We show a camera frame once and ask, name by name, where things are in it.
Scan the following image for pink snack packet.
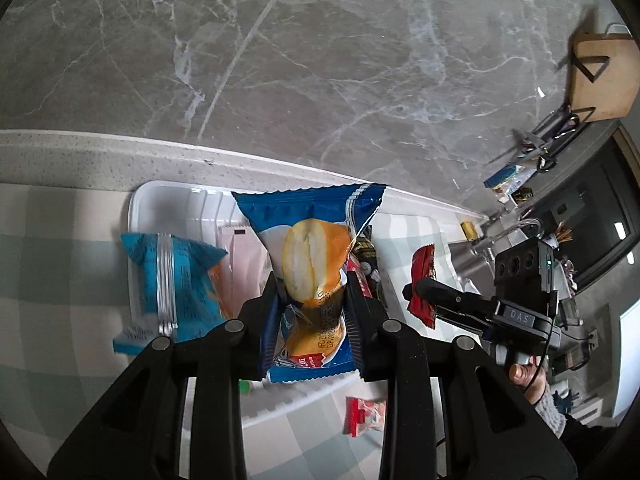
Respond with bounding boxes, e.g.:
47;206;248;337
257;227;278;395
218;225;274;312

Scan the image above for dark glass panel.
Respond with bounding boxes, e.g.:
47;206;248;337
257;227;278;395
542;127;640;288

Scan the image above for red white candy packet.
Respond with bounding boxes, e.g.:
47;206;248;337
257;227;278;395
342;396;387;436

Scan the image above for blue white box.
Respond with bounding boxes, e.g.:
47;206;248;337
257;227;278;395
483;164;537;191

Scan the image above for person's right hand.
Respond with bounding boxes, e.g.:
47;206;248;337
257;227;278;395
509;355;549;404

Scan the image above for red chocolate ball snack packet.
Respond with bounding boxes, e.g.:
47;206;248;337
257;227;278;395
347;258;382;307

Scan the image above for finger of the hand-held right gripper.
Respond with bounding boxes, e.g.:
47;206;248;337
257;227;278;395
416;277;497;314
403;285;490;334

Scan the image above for white plastic tray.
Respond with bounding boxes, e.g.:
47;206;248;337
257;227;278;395
127;180;397;429

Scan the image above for wooden cutting board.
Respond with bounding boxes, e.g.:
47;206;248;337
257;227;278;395
565;32;639;124

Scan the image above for black cable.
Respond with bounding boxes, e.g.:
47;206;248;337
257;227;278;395
520;317;553;391

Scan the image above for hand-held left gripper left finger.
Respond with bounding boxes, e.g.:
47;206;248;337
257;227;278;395
47;272;279;480

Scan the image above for dark snack packet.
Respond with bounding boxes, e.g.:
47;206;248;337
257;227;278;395
351;232;379;272

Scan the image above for blue bread snack packet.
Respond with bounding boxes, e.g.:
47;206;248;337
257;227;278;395
231;182;388;385

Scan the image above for small red snack packet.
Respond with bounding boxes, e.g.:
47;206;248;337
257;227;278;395
406;244;439;329

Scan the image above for orange snack packet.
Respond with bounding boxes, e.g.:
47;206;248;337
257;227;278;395
207;262;229;319

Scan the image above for person's right forearm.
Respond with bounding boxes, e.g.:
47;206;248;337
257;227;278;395
531;384;618;457

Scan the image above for teal snack packet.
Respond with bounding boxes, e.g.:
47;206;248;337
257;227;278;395
112;232;228;356

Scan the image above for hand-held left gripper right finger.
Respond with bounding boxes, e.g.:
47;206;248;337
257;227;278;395
344;275;577;480

